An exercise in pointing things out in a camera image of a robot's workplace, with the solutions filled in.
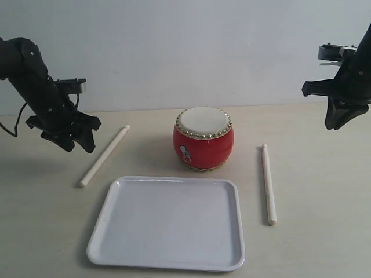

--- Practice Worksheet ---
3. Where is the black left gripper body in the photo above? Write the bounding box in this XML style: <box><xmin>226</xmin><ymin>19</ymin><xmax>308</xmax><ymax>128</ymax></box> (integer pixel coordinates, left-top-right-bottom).
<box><xmin>26</xmin><ymin>78</ymin><xmax>101</xmax><ymax>134</ymax></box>

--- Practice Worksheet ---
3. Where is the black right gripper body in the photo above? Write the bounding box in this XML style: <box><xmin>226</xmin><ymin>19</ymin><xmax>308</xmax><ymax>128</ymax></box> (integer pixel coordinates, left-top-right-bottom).
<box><xmin>301</xmin><ymin>56</ymin><xmax>370</xmax><ymax>104</ymax></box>

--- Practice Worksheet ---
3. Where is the white drumstick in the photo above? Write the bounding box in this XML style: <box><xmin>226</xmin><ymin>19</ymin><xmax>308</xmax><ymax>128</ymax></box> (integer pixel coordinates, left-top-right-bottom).
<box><xmin>78</xmin><ymin>125</ymin><xmax>130</xmax><ymax>188</ymax></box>
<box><xmin>261</xmin><ymin>144</ymin><xmax>277</xmax><ymax>226</ymax></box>

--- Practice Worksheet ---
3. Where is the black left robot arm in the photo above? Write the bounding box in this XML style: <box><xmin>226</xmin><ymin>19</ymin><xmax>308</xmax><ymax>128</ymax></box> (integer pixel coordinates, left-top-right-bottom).
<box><xmin>1</xmin><ymin>38</ymin><xmax>101</xmax><ymax>153</ymax></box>

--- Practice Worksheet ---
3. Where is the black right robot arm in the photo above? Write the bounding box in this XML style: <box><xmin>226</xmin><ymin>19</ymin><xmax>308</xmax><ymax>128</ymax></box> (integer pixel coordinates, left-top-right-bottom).
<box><xmin>301</xmin><ymin>28</ymin><xmax>370</xmax><ymax>130</ymax></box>

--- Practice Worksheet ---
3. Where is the small red drum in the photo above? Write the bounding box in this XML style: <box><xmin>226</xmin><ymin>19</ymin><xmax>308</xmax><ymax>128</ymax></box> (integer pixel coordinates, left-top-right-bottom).
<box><xmin>172</xmin><ymin>106</ymin><xmax>234</xmax><ymax>171</ymax></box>

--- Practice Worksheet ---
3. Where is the white plastic tray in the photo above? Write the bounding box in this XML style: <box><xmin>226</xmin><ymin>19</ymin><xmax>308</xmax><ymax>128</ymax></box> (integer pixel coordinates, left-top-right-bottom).
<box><xmin>86</xmin><ymin>176</ymin><xmax>245</xmax><ymax>272</ymax></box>

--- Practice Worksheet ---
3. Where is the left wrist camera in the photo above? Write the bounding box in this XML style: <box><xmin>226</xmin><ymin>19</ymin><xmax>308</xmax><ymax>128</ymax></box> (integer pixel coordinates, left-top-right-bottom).
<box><xmin>54</xmin><ymin>78</ymin><xmax>87</xmax><ymax>95</ymax></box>

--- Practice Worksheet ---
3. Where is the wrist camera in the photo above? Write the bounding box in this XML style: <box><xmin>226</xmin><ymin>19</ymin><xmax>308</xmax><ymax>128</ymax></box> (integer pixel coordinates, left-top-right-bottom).
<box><xmin>318</xmin><ymin>43</ymin><xmax>357</xmax><ymax>66</ymax></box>
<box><xmin>54</xmin><ymin>78</ymin><xmax>87</xmax><ymax>95</ymax></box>

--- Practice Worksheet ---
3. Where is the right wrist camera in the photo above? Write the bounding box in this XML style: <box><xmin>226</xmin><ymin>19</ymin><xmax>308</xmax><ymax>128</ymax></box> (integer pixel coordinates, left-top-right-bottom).
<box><xmin>318</xmin><ymin>43</ymin><xmax>357</xmax><ymax>66</ymax></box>

